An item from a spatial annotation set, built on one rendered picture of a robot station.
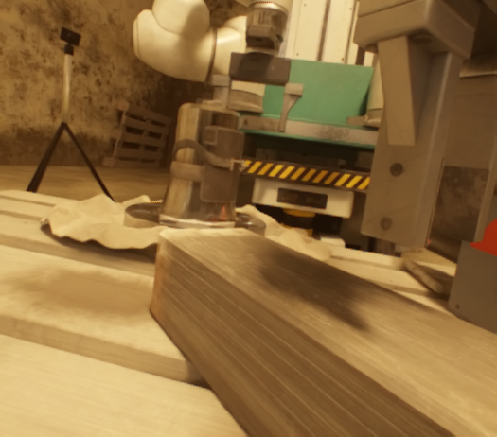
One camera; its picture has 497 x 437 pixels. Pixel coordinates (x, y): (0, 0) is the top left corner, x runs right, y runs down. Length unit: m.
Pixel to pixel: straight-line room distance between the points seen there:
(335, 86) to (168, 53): 0.53
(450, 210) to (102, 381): 0.25
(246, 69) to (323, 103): 0.45
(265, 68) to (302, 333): 0.64
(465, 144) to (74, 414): 0.28
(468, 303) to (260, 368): 0.35
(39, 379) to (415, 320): 0.24
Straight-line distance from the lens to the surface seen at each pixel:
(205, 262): 0.26
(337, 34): 1.31
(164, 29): 1.01
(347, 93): 1.17
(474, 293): 0.51
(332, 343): 0.17
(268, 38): 0.72
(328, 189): 0.88
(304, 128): 0.98
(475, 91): 0.23
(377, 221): 0.16
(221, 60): 1.02
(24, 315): 0.38
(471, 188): 0.22
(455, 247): 0.58
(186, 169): 0.57
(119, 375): 0.29
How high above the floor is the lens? 0.31
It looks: 7 degrees down
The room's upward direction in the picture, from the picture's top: 8 degrees clockwise
